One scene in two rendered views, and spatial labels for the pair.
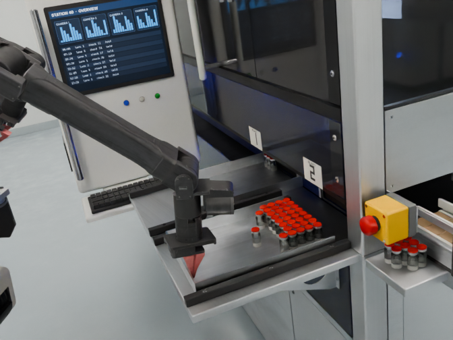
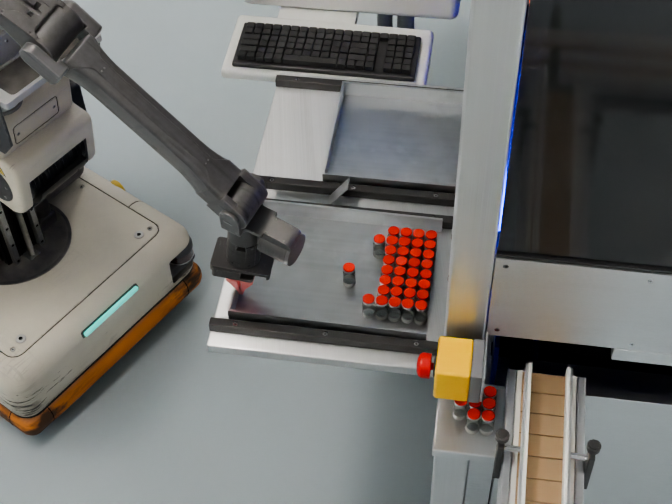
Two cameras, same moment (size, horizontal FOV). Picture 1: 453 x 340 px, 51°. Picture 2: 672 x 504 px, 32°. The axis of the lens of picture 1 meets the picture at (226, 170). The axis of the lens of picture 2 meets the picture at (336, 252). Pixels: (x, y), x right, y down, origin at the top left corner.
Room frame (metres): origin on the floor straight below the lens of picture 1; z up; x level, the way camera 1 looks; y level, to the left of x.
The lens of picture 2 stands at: (-0.13, -0.64, 2.51)
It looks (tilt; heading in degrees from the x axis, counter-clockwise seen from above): 50 degrees down; 28
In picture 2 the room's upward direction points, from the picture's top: 2 degrees counter-clockwise
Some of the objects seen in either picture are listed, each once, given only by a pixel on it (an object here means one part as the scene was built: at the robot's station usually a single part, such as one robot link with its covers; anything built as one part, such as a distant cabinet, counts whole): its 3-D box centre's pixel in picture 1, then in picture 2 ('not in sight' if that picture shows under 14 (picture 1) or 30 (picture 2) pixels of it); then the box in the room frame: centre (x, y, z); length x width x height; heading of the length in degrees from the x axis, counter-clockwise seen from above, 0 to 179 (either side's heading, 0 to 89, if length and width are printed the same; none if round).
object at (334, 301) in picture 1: (214, 171); not in sight; (1.90, 0.05, 0.73); 1.98 x 0.01 x 0.25; 18
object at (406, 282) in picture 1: (410, 266); (478, 423); (0.85, -0.36, 0.87); 0.14 x 0.13 x 0.02; 108
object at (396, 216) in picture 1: (389, 218); (458, 369); (0.85, -0.31, 1.00); 0.08 x 0.07 x 0.07; 108
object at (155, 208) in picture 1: (235, 217); (372, 210); (1.19, 0.00, 0.87); 0.70 x 0.48 x 0.02; 18
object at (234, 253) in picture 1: (245, 239); (338, 269); (1.02, -0.02, 0.90); 0.34 x 0.26 x 0.04; 107
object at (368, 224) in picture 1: (371, 224); (428, 365); (0.84, -0.27, 0.99); 0.04 x 0.04 x 0.04; 18
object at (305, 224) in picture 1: (293, 221); (413, 275); (1.06, -0.15, 0.90); 0.18 x 0.02 x 0.05; 17
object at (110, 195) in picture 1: (143, 188); (327, 49); (1.62, 0.31, 0.82); 0.40 x 0.14 x 0.02; 108
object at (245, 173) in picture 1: (234, 181); (419, 140); (1.38, -0.02, 0.90); 0.34 x 0.26 x 0.04; 108
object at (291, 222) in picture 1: (286, 224); (400, 273); (1.05, -0.13, 0.90); 0.18 x 0.02 x 0.05; 17
